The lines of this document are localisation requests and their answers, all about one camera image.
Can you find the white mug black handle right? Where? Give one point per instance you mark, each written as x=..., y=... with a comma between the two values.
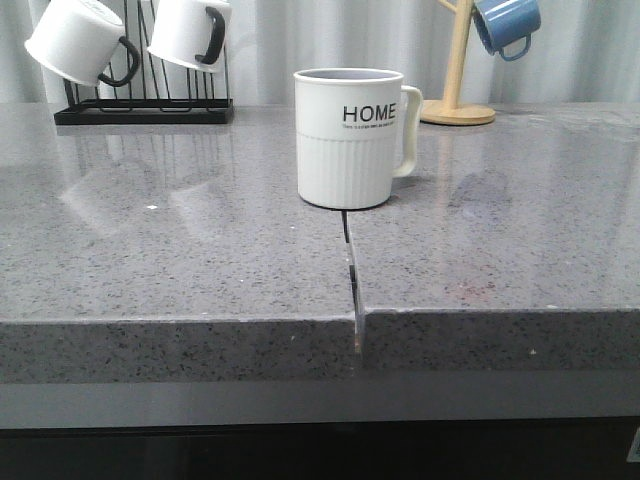
x=191, y=33

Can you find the wooden mug tree stand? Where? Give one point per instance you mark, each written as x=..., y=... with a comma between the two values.
x=449, y=110

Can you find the black wire mug rack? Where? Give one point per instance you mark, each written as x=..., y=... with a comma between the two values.
x=160, y=93

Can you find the white HOME mug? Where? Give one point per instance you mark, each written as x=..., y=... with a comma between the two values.
x=356, y=131

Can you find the blue hanging mug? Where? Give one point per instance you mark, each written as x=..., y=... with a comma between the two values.
x=505, y=27

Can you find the white mug black handle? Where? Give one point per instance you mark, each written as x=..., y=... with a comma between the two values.
x=77, y=40
x=191, y=33

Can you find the white mug black handle left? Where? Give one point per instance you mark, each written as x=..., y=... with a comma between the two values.
x=77, y=40

